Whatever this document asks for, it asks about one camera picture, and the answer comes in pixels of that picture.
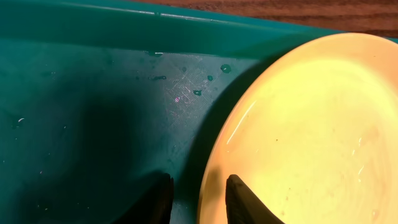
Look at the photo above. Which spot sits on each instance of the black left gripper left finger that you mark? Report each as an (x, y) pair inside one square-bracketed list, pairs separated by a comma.
[(154, 207)]

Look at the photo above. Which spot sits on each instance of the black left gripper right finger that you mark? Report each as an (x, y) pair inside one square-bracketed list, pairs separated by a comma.
[(243, 206)]

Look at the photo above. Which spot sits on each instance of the yellow plate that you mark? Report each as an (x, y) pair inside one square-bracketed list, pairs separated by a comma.
[(315, 136)]

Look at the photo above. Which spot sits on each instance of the turquoise plastic tray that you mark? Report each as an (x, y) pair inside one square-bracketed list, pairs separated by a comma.
[(99, 98)]

